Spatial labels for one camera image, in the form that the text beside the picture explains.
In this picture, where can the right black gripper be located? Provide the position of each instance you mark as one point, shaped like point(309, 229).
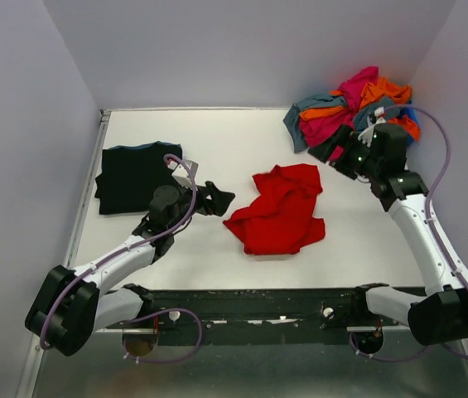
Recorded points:
point(342, 138)

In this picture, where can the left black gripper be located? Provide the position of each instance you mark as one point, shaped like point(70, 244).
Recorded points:
point(219, 202)

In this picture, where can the red t-shirt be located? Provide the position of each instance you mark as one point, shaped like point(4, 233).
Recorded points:
point(280, 221)

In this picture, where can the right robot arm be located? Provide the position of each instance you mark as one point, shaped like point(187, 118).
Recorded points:
point(379, 154)

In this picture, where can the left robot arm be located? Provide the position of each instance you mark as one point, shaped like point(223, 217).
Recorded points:
point(72, 304)

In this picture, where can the magenta t-shirt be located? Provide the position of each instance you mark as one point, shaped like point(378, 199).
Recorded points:
point(319, 123)

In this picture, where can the grey-blue t-shirt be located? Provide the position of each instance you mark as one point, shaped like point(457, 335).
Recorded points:
point(291, 119)

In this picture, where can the orange t-shirt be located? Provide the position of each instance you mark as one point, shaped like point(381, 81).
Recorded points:
point(383, 93)

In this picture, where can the blue plastic bin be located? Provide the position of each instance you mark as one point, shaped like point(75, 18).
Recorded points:
point(408, 121)

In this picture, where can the folded blue t-shirt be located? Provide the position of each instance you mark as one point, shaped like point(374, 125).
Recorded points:
point(145, 145)

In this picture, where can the folded black t-shirt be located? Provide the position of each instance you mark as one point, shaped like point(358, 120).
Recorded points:
point(129, 178)

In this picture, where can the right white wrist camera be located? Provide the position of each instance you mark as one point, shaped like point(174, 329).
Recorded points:
point(377, 117)

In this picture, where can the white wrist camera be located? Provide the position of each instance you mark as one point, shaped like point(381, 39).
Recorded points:
point(184, 172)
point(377, 117)

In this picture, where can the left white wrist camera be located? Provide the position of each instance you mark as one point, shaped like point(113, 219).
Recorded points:
point(184, 172)

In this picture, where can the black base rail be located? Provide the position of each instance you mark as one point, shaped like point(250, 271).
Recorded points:
point(242, 317)

